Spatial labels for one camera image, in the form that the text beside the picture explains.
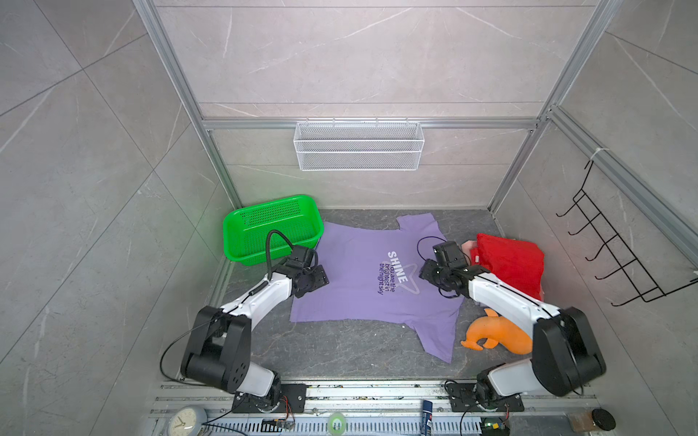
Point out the green circuit board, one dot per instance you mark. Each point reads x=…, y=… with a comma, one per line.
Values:
x=494, y=427

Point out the green plastic basket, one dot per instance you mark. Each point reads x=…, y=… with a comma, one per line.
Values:
x=245, y=230

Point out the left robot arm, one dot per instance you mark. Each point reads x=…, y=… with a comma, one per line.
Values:
x=218, y=352

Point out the blue spray can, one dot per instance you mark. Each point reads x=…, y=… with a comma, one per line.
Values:
x=427, y=418

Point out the small electronics board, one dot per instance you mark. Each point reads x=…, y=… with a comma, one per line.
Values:
x=277, y=425

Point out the purple t-shirt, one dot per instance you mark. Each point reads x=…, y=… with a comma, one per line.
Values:
x=374, y=276

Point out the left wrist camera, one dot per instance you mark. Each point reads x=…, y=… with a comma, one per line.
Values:
x=302, y=257

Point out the red folded t-shirt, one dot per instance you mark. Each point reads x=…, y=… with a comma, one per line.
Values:
x=520, y=264

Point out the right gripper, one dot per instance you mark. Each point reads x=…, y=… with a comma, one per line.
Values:
x=426, y=271

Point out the black wire hook rack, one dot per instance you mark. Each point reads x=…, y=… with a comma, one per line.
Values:
x=623, y=257

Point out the brown jar black lid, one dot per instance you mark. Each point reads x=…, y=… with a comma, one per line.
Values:
x=595, y=420

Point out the green tape roll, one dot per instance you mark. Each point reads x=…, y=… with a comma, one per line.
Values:
x=336, y=425

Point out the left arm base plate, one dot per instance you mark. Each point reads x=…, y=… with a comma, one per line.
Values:
x=292, y=399

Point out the orange plush toy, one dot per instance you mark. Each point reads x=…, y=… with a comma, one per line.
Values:
x=491, y=330

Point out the white wire mesh shelf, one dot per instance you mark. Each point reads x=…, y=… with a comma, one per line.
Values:
x=360, y=146

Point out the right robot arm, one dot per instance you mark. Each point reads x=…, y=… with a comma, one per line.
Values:
x=565, y=355

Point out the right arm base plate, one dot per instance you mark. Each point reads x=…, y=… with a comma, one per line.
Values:
x=475, y=397

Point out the pink folded t-shirt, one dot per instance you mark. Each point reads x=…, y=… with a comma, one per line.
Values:
x=468, y=246

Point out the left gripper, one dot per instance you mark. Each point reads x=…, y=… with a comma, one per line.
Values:
x=321, y=278

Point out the white analog clock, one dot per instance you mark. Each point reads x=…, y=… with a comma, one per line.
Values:
x=188, y=421

